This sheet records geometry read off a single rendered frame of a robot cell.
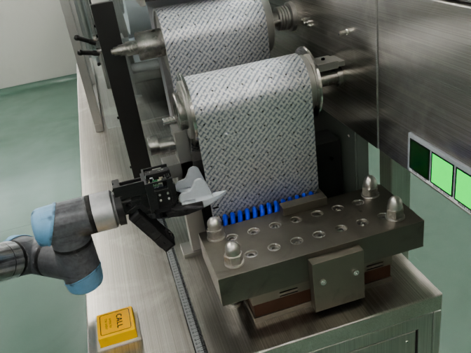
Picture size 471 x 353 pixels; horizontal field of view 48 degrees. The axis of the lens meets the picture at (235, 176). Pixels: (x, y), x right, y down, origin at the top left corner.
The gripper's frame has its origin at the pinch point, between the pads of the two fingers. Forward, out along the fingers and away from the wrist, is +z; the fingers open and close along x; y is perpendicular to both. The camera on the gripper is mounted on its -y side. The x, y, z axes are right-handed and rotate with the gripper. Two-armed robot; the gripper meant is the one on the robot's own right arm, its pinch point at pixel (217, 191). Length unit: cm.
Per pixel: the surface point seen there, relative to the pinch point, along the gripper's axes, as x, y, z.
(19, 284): 154, -109, -86
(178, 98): 4.2, 19.5, -3.7
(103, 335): -12.6, -16.4, -27.8
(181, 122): 2.5, 15.3, -4.3
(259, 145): -0.2, 7.9, 9.8
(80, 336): 100, -109, -55
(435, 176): -28.4, 8.7, 29.9
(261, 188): -0.2, -1.6, 9.2
